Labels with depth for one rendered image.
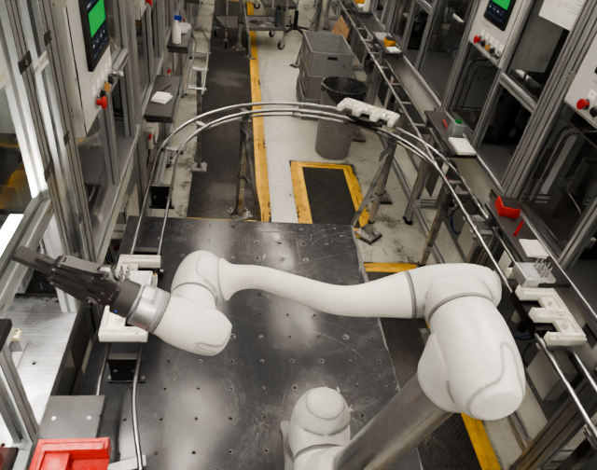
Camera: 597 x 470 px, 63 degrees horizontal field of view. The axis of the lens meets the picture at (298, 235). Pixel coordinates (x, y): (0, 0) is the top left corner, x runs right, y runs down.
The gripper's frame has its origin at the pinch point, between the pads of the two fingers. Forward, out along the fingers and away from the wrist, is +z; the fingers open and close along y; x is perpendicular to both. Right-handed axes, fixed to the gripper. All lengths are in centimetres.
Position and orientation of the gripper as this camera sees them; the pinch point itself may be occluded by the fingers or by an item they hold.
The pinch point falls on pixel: (34, 259)
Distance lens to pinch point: 107.5
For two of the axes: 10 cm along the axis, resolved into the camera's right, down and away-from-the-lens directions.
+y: 5.3, -6.0, -6.0
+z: -8.5, -4.4, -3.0
